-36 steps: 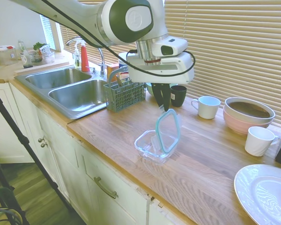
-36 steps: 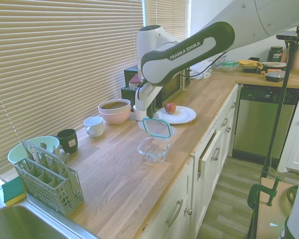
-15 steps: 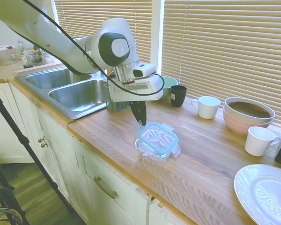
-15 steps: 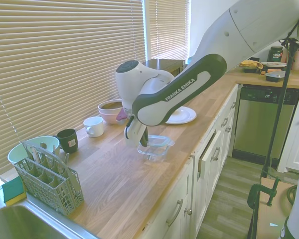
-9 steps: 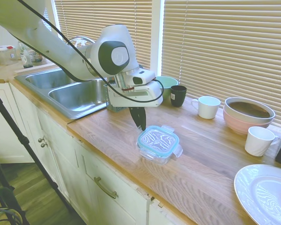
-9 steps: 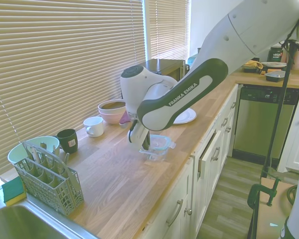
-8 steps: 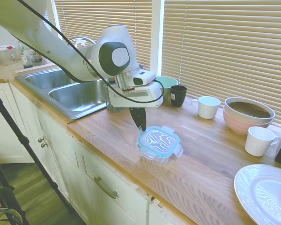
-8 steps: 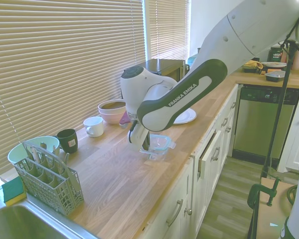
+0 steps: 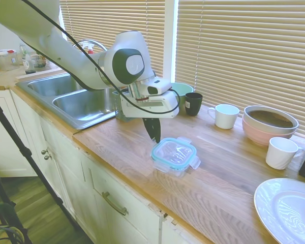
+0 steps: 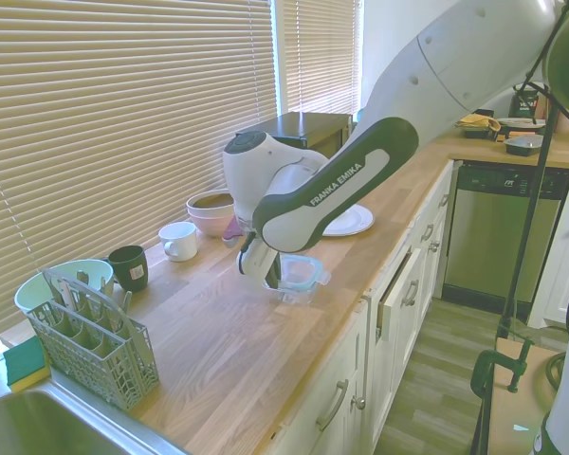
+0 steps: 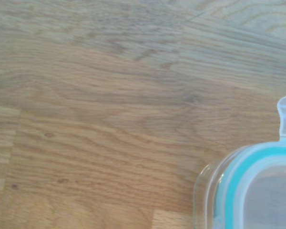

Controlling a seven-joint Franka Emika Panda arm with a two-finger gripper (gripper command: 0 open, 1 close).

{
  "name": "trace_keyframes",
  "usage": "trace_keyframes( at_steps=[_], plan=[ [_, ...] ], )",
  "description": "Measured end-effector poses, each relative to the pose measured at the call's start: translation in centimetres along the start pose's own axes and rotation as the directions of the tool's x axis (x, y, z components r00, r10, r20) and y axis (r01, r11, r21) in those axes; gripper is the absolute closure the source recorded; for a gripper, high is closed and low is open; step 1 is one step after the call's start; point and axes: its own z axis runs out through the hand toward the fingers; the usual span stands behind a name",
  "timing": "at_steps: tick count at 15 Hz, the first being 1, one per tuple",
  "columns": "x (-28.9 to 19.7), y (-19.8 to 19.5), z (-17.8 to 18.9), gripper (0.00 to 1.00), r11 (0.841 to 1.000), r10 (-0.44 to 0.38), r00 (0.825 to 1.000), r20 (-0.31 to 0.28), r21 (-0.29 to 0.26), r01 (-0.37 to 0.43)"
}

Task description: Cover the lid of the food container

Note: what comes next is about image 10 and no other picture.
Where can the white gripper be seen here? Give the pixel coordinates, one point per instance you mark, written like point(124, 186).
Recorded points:
point(256, 260)

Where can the teal-rimmed clear container lid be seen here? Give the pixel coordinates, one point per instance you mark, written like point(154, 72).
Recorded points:
point(303, 267)

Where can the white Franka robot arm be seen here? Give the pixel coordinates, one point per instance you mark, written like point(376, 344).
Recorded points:
point(341, 175)

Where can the clear glass food container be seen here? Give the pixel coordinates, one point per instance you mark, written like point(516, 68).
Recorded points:
point(294, 294)

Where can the black food tray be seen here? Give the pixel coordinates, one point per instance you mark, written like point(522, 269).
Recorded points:
point(524, 146)

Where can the plate with food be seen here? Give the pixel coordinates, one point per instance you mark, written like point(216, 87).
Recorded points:
point(519, 122)

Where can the pink bowl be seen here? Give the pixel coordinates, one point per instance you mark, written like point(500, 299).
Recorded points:
point(213, 226)

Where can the white kitchen cabinet run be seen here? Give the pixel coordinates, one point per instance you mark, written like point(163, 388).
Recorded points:
point(341, 341)

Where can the white dinner plate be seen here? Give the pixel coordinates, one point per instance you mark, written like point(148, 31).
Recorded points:
point(353, 220)

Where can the black cup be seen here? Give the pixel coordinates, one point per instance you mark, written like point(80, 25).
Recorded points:
point(129, 270)

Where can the silver cabinet knob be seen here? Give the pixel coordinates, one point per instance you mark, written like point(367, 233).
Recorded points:
point(360, 402)

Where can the black toaster oven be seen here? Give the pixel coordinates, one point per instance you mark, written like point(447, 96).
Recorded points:
point(303, 124)

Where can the teal box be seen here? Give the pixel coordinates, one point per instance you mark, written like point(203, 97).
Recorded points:
point(360, 117)

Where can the grey plastic cutlery basket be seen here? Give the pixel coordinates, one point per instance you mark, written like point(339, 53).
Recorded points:
point(95, 351)

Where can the white utensil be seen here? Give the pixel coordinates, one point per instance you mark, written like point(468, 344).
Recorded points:
point(65, 291)

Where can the wide beige window blind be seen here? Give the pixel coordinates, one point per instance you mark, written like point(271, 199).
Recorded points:
point(123, 118)

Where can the narrow beige window blind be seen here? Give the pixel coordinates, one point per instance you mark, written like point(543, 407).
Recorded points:
point(322, 57)

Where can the stainless steel dishwasher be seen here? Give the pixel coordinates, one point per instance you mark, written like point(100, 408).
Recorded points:
point(498, 237)

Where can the dark green clamp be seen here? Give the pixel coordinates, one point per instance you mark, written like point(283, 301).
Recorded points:
point(483, 369)

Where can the mint green bowl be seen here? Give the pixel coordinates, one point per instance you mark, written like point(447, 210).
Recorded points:
point(33, 294)

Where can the yellow cloth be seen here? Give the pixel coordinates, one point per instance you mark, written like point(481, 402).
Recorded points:
point(479, 121)

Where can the yellow green sponge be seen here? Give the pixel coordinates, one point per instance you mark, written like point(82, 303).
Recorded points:
point(23, 365)

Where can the stainless steel sink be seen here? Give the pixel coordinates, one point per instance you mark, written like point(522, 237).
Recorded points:
point(52, 426)

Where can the wooden board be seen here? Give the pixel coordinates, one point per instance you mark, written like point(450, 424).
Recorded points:
point(526, 407)

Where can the white side cabinet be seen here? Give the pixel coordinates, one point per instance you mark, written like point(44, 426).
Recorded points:
point(562, 256)

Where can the dark green labelled canister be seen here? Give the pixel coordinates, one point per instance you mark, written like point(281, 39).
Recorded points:
point(521, 102)

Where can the maroon wrist camera mount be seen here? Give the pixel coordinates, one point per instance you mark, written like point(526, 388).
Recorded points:
point(232, 232)

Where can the black camera stand pole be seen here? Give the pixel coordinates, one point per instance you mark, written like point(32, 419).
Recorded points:
point(531, 199)

